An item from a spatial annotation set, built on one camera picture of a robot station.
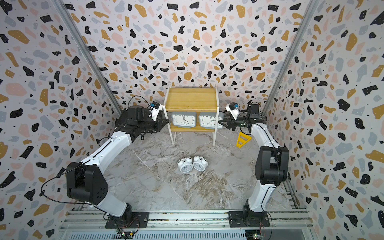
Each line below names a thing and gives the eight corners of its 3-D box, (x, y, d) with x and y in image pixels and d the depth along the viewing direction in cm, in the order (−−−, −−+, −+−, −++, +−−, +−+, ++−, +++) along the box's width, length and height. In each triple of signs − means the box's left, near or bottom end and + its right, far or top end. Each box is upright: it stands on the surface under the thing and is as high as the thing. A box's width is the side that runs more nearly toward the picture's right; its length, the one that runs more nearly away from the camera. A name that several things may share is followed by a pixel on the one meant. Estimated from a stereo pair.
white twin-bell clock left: (181, 175, 91) (180, 168, 84) (178, 168, 94) (177, 160, 87) (194, 170, 94) (193, 162, 86) (190, 163, 97) (190, 155, 89)
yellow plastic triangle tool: (233, 145, 106) (234, 143, 104) (239, 133, 113) (240, 132, 111) (246, 150, 103) (247, 149, 101) (251, 138, 110) (252, 136, 108)
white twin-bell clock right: (192, 168, 94) (192, 161, 87) (196, 161, 97) (196, 154, 90) (204, 173, 92) (205, 166, 85) (207, 165, 95) (208, 158, 88)
